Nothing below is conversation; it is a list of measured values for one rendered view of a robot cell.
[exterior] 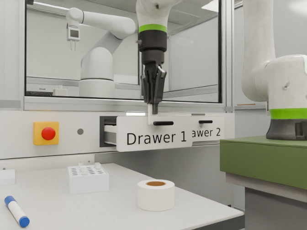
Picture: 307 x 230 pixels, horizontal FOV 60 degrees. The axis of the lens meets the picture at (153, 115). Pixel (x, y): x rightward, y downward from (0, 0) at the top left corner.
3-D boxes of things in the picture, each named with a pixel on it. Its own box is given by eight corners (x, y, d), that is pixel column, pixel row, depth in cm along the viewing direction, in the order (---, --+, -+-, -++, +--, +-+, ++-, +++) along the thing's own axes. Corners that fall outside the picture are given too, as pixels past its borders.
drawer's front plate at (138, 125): (192, 146, 96) (192, 116, 96) (118, 152, 81) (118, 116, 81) (189, 146, 98) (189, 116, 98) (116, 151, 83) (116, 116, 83)
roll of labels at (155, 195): (129, 204, 50) (129, 183, 50) (156, 196, 55) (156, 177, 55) (154, 214, 45) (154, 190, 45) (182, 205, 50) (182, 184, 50)
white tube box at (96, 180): (108, 190, 59) (108, 174, 59) (69, 194, 56) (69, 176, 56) (100, 179, 71) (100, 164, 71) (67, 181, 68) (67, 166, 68)
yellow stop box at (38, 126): (60, 144, 83) (60, 121, 83) (34, 145, 79) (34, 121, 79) (56, 143, 88) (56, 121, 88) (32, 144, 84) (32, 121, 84)
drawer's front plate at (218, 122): (224, 139, 125) (224, 116, 125) (174, 143, 110) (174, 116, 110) (221, 139, 127) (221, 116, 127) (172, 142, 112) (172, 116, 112)
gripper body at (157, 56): (136, 53, 88) (136, 81, 88) (149, 47, 81) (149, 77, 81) (155, 55, 92) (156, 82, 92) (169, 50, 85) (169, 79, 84)
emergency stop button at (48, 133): (55, 140, 80) (55, 127, 80) (41, 140, 78) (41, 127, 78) (54, 139, 83) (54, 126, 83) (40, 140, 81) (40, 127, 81)
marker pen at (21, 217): (30, 226, 40) (30, 216, 40) (18, 229, 39) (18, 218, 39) (13, 203, 51) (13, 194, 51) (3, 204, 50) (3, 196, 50)
